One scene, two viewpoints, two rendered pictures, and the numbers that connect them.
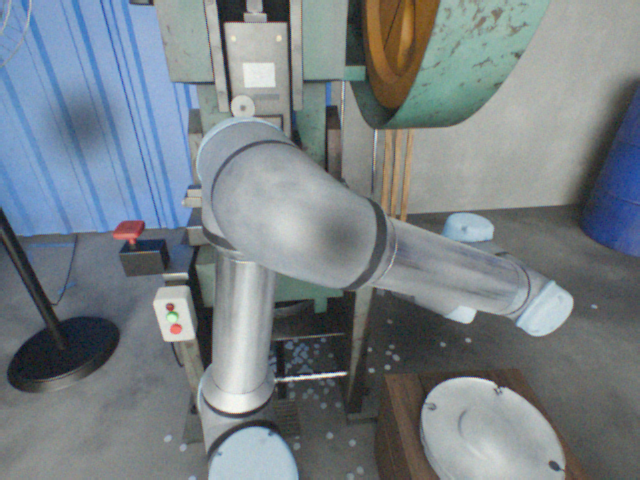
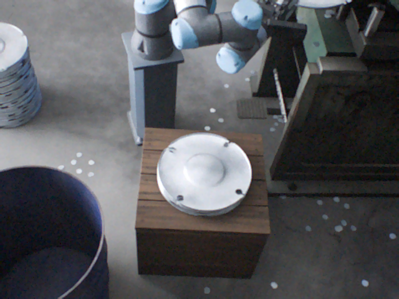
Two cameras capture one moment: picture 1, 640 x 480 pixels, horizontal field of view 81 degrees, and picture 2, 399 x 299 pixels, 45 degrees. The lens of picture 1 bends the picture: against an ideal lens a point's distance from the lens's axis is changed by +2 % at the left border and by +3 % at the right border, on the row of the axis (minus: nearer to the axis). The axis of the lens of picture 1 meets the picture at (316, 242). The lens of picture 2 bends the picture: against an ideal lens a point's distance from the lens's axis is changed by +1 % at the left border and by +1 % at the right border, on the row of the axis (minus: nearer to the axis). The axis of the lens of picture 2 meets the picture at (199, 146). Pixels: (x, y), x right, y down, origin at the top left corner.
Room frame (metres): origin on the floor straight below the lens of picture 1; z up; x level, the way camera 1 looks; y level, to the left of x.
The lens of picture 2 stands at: (0.43, -1.24, 1.62)
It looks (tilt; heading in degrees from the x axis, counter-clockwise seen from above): 53 degrees down; 88
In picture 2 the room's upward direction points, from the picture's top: 7 degrees clockwise
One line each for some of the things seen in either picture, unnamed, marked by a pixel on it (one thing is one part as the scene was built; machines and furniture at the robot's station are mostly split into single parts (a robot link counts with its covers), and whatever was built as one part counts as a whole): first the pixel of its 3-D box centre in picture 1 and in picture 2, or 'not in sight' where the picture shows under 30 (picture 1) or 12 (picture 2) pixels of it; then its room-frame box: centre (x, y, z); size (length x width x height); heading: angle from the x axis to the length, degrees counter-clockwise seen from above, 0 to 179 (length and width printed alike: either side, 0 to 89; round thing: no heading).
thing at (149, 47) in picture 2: not in sight; (152, 35); (0.26, 0.08, 0.50); 0.15 x 0.15 x 0.10
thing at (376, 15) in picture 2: not in sight; (374, 20); (0.93, -0.05, 0.75); 0.03 x 0.03 x 0.10; 7
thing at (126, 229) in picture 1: (132, 239); not in sight; (0.77, 0.44, 0.72); 0.07 x 0.06 x 0.08; 7
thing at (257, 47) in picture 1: (260, 84); not in sight; (0.99, 0.14, 1.04); 0.17 x 0.15 x 0.30; 7
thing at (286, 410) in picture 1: (280, 360); (306, 113); (0.90, 0.13, 0.14); 0.59 x 0.10 x 0.05; 7
